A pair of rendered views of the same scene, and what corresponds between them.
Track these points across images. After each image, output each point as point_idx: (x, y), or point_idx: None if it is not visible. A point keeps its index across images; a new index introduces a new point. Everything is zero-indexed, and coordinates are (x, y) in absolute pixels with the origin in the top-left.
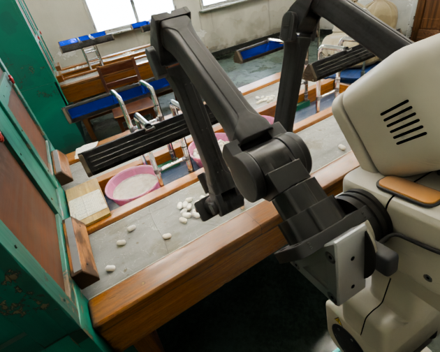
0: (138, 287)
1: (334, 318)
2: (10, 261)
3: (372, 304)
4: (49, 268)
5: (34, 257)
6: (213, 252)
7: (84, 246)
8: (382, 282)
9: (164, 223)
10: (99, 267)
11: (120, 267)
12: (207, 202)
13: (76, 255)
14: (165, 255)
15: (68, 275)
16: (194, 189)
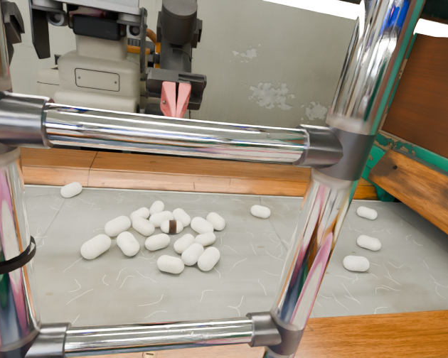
0: (305, 171)
1: (136, 109)
2: None
3: (129, 62)
4: (414, 99)
5: (420, 61)
6: (193, 158)
7: (431, 194)
8: (125, 39)
9: (263, 246)
10: (395, 230)
11: (348, 214)
12: (189, 64)
13: (419, 160)
14: (265, 195)
15: (406, 146)
16: (119, 310)
